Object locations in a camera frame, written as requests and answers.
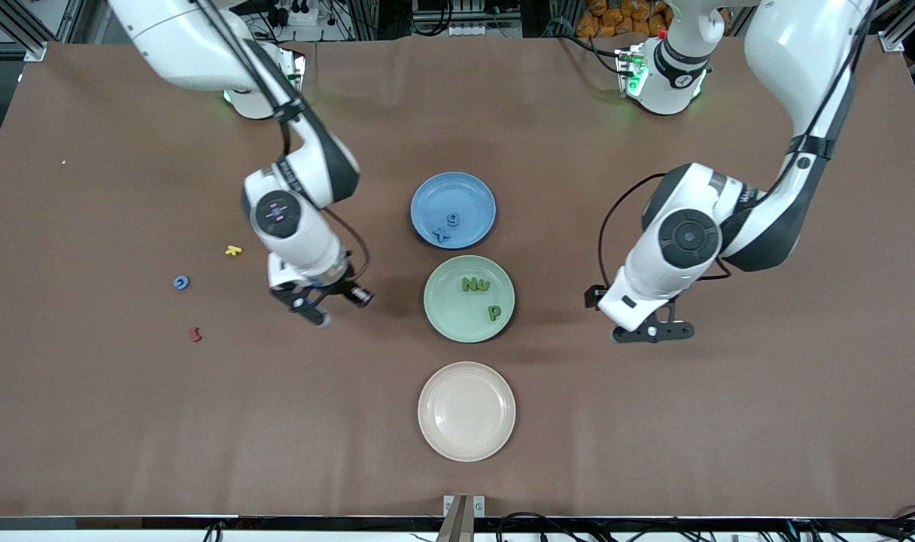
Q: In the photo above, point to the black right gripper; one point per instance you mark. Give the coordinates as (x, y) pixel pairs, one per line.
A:
(342, 287)

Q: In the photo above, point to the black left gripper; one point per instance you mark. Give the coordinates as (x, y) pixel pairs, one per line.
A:
(590, 298)

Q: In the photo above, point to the green letter P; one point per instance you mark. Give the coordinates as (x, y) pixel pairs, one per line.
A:
(491, 312)

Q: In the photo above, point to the blue letter X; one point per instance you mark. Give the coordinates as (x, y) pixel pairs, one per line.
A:
(443, 235)

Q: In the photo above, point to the green letter U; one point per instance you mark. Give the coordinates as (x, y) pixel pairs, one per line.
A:
(484, 290)

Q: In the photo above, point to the green letter N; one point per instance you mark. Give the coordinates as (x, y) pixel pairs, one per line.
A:
(469, 284)

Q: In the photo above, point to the blue letter C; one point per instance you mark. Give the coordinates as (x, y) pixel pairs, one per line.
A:
(176, 283)

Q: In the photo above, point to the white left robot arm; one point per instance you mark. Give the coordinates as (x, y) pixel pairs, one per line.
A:
(687, 237)

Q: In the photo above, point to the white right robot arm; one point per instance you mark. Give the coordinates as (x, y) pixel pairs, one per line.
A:
(277, 214)

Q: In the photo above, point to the green plate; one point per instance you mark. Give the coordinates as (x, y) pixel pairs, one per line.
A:
(457, 324)

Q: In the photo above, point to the yellow letter K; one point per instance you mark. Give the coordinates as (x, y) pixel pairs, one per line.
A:
(234, 250)

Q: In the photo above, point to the blue plate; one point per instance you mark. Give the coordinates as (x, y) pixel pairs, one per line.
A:
(457, 194)

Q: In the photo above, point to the beige plate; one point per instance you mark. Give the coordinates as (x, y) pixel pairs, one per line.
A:
(466, 411)

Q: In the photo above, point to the red letter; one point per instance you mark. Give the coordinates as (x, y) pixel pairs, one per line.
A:
(195, 334)

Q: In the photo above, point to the brown table cover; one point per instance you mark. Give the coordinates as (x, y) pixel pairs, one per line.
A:
(202, 421)

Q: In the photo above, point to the orange fruit pile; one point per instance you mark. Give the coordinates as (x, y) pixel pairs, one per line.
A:
(619, 19)

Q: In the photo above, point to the white power strip with plugs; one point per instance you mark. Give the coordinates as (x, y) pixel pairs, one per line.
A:
(299, 13)

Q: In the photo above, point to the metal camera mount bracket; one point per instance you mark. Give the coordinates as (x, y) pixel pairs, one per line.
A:
(463, 516)

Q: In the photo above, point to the metal table edge rail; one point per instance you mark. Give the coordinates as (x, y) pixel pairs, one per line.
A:
(126, 522)

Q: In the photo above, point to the aluminium frame post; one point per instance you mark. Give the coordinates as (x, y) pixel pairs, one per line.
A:
(28, 41)
(894, 38)

